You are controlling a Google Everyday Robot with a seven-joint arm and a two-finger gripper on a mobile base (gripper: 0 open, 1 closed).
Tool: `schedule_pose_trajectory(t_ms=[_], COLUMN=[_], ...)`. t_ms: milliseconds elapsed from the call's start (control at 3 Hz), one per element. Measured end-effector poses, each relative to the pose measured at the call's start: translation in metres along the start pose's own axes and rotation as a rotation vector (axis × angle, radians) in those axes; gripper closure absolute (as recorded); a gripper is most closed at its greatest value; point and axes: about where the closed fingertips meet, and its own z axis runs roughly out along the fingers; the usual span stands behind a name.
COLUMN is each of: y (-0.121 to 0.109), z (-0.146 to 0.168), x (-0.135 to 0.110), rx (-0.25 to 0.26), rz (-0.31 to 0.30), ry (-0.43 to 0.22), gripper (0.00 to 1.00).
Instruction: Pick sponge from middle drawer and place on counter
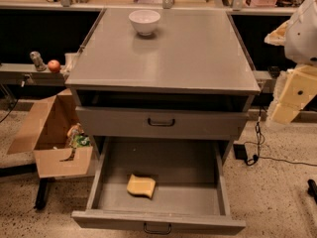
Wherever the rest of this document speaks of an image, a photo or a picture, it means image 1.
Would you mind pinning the grey drawer cabinet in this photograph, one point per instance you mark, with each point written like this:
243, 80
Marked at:
192, 62

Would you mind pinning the black power adapter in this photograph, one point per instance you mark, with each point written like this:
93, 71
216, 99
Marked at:
240, 152

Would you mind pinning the open grey lower drawer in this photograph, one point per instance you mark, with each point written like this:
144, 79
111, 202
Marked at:
190, 194

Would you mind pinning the closed grey upper drawer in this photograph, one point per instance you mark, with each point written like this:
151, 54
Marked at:
168, 124

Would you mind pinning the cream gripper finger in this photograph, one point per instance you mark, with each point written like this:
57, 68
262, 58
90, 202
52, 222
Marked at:
294, 89
277, 36

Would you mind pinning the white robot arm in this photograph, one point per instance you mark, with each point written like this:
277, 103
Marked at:
301, 37

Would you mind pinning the open cardboard box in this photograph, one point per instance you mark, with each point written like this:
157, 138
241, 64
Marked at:
44, 134

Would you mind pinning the green snack bag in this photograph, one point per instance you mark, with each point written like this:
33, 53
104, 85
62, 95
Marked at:
76, 138

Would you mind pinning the yellow sponge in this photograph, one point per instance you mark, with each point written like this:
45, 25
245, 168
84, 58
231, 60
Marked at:
141, 186

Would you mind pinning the white ceramic bowl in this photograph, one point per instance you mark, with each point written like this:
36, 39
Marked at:
144, 22

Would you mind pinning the red apple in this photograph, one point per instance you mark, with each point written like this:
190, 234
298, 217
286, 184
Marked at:
54, 66

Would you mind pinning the small grey figurine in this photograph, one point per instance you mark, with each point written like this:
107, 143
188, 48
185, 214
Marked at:
37, 61

